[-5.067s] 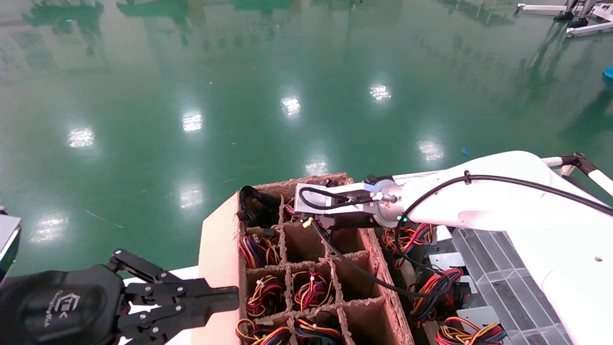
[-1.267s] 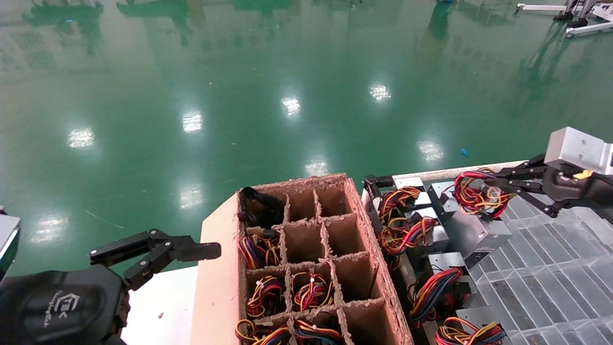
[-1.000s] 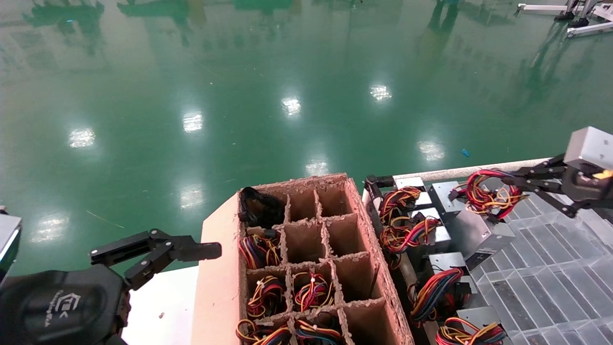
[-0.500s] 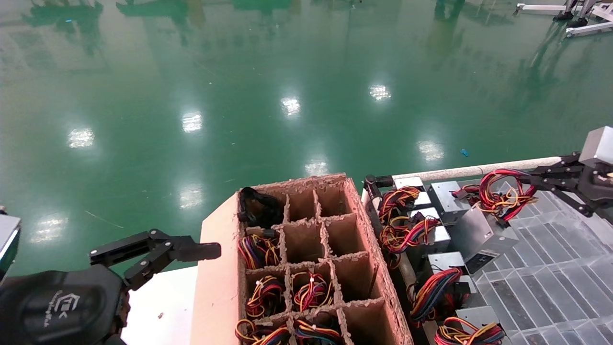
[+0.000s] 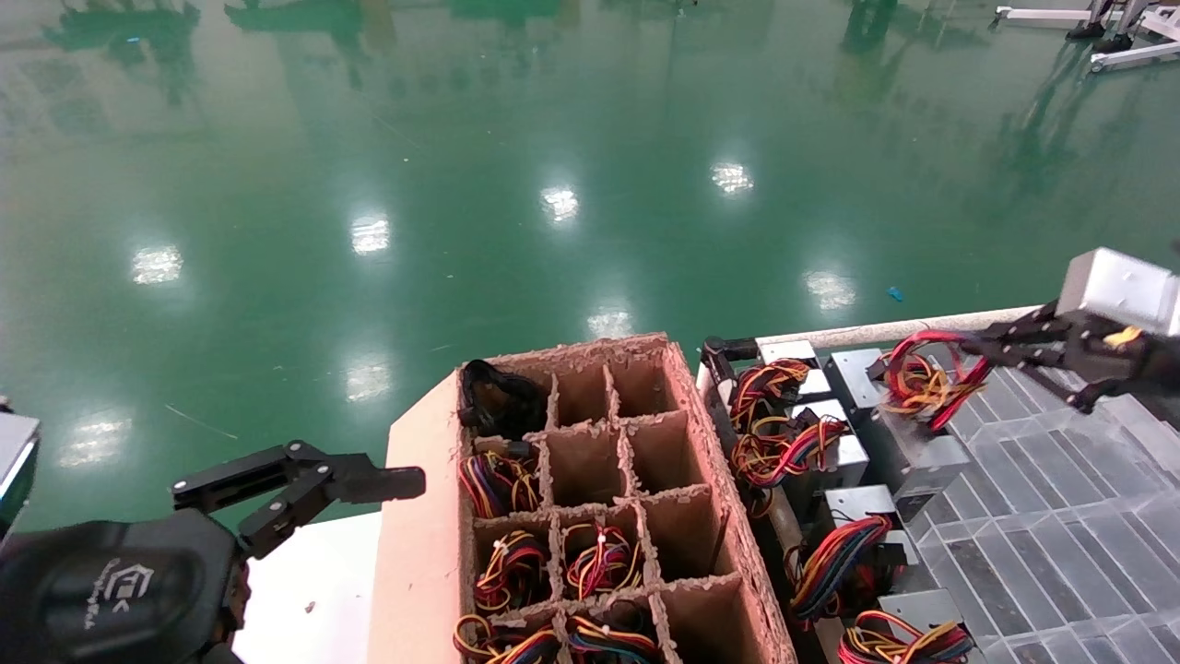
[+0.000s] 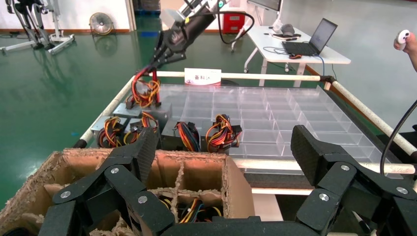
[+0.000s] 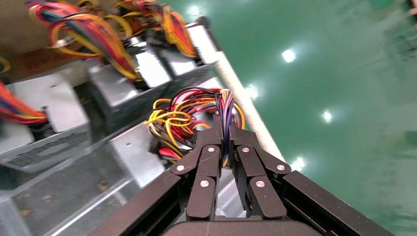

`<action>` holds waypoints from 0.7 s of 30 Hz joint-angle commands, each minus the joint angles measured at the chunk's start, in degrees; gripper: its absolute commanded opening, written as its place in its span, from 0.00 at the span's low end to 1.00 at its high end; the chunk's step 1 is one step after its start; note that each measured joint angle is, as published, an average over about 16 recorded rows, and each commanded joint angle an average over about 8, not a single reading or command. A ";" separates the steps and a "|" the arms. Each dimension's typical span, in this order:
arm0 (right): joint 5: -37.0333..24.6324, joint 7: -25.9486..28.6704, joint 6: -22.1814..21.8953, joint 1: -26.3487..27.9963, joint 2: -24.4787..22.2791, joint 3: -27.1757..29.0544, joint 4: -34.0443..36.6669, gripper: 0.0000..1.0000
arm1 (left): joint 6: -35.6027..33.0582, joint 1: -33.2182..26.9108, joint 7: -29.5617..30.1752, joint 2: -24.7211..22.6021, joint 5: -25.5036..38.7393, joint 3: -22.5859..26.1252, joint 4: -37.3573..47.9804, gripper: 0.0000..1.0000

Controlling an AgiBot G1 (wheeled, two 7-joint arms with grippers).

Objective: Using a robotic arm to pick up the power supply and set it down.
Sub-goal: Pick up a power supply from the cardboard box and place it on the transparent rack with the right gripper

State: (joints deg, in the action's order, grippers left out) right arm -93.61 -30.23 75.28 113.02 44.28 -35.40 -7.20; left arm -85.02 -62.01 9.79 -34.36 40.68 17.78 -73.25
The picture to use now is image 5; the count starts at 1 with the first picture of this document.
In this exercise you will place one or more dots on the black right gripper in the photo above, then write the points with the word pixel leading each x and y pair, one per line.
pixel 1152 364

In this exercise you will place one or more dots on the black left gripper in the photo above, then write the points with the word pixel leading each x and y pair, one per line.
pixel 111 590

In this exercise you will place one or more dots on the brown cardboard divider box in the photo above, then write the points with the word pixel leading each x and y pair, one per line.
pixel 419 553

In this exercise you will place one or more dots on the clear plastic divider tray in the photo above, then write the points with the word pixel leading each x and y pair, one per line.
pixel 1042 516

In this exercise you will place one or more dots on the long white rack pipe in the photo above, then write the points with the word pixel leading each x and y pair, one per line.
pixel 885 330

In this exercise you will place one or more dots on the white metal floor beam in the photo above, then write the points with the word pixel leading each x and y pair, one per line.
pixel 1134 57
pixel 1042 14

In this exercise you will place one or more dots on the black pipe joint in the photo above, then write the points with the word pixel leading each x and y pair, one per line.
pixel 714 355

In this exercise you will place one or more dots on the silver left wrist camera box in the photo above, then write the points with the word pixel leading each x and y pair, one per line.
pixel 14 461

